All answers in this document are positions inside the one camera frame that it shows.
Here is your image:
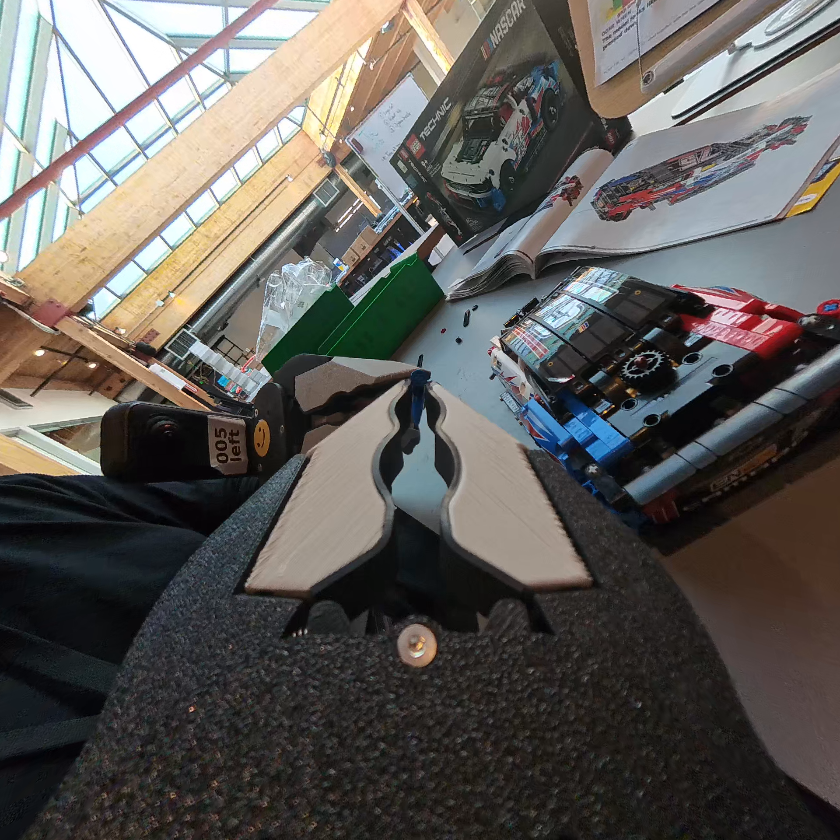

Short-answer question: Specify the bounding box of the person's left forearm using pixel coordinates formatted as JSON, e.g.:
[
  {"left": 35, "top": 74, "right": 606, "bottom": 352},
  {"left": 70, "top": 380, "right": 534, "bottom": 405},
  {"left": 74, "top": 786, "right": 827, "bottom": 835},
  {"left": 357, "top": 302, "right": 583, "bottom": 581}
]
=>
[{"left": 0, "top": 472, "right": 265, "bottom": 593}]

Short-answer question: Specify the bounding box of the clear plastic bag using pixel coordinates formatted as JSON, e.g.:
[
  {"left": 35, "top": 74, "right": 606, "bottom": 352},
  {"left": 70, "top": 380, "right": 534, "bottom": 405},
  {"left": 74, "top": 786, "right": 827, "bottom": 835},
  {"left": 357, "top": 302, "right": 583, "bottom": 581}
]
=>
[{"left": 255, "top": 256, "right": 336, "bottom": 356}]

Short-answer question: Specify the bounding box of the large green plastic bin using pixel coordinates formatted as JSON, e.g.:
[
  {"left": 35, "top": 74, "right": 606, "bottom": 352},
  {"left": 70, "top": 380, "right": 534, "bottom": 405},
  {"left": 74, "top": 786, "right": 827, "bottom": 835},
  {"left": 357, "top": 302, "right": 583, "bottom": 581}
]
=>
[{"left": 261, "top": 282, "right": 356, "bottom": 376}]

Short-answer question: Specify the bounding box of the silver air duct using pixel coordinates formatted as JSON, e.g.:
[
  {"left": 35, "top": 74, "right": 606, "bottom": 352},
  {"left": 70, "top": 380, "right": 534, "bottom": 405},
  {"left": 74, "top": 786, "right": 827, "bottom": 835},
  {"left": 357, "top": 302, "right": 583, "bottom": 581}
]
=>
[{"left": 186, "top": 189, "right": 343, "bottom": 337}]

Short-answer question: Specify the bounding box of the wooden document stand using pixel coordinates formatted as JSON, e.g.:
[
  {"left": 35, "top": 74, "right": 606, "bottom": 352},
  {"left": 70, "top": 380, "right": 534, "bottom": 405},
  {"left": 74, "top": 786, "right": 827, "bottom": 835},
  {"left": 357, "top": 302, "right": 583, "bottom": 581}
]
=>
[{"left": 567, "top": 0, "right": 790, "bottom": 120}]

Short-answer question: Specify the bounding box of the red ceiling pipe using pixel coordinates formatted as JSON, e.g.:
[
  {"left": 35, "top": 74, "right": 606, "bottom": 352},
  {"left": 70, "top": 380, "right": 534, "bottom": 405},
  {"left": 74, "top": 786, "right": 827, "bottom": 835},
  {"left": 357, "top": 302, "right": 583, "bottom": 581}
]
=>
[{"left": 0, "top": 0, "right": 284, "bottom": 222}]

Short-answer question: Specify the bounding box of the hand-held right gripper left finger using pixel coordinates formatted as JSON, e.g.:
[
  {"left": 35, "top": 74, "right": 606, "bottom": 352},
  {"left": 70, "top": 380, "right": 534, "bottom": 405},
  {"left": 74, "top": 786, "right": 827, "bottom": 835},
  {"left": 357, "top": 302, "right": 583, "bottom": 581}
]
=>
[{"left": 244, "top": 381, "right": 412, "bottom": 621}]

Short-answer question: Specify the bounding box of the instruction booklet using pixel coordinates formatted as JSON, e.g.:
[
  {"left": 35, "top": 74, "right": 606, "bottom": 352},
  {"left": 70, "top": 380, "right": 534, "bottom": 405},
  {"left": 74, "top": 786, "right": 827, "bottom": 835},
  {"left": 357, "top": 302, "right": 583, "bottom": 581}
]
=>
[{"left": 445, "top": 115, "right": 840, "bottom": 303}]

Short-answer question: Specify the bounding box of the red white blue toy car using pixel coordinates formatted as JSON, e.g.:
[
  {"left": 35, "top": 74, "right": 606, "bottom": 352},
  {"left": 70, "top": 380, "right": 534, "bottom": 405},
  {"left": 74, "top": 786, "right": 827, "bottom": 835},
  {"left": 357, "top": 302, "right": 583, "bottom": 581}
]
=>
[{"left": 488, "top": 265, "right": 840, "bottom": 527}]

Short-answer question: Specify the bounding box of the stack of white boxes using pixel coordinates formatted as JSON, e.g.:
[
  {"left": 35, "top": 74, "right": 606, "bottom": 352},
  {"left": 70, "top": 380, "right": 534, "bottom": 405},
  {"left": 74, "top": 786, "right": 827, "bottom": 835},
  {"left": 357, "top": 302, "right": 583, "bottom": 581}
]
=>
[{"left": 189, "top": 340, "right": 271, "bottom": 403}]

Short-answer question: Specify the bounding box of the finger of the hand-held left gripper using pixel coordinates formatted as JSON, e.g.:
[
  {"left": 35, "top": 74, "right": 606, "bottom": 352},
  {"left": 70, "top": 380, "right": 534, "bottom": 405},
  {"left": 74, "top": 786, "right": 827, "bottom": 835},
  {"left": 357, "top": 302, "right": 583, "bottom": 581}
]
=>
[
  {"left": 294, "top": 356, "right": 421, "bottom": 413},
  {"left": 299, "top": 413, "right": 343, "bottom": 456}
]

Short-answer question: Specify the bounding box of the black toy car set box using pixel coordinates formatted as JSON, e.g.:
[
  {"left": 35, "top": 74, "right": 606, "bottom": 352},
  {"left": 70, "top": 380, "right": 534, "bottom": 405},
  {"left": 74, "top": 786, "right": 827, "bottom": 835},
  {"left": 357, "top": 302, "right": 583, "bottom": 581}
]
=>
[{"left": 390, "top": 0, "right": 635, "bottom": 245}]

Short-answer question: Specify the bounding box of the whiteboard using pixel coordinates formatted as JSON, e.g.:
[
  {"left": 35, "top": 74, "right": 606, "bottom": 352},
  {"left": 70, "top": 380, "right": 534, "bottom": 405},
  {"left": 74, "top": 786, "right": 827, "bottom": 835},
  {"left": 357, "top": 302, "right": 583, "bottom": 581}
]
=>
[{"left": 345, "top": 72, "right": 431, "bottom": 186}]

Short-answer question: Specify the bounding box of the blue curved toy brick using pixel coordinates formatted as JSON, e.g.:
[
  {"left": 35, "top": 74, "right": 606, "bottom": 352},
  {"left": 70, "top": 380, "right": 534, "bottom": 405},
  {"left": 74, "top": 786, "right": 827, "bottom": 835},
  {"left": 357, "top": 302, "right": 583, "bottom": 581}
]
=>
[{"left": 406, "top": 368, "right": 434, "bottom": 455}]

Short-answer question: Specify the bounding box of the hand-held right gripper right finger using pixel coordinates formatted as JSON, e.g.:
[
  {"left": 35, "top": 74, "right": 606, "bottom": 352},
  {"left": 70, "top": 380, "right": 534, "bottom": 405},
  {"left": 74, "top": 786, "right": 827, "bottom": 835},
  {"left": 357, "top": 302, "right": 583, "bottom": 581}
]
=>
[{"left": 427, "top": 382, "right": 595, "bottom": 621}]

